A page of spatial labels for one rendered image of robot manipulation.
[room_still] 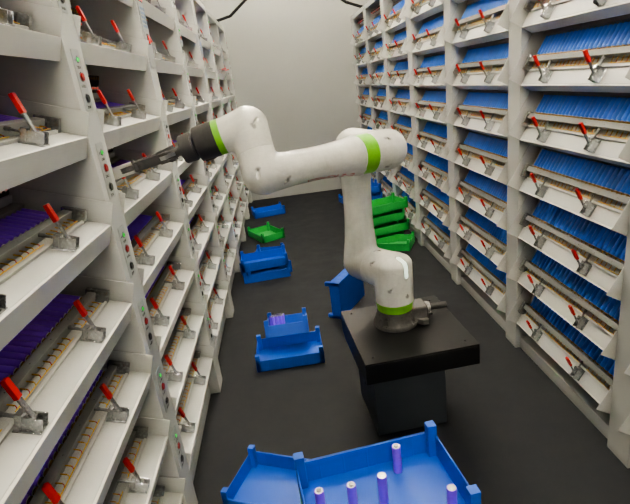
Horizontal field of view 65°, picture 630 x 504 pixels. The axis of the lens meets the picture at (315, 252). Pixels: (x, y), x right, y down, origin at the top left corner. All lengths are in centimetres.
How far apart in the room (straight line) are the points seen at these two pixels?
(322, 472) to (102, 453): 43
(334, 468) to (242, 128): 82
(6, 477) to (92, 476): 27
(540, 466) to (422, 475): 71
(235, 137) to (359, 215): 57
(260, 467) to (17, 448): 106
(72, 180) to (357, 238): 93
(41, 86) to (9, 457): 70
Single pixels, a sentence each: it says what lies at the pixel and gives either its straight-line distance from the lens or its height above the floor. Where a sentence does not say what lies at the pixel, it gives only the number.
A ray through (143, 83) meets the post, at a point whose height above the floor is 123.
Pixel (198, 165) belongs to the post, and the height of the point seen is 85.
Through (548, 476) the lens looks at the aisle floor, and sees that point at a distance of 173.
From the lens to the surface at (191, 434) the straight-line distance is 170.
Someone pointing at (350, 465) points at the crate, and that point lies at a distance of 111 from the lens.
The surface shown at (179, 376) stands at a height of 38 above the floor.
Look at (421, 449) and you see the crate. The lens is 115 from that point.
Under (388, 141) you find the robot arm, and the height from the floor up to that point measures 98.
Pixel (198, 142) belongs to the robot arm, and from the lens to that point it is 130.
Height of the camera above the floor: 118
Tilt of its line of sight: 19 degrees down
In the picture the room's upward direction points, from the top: 7 degrees counter-clockwise
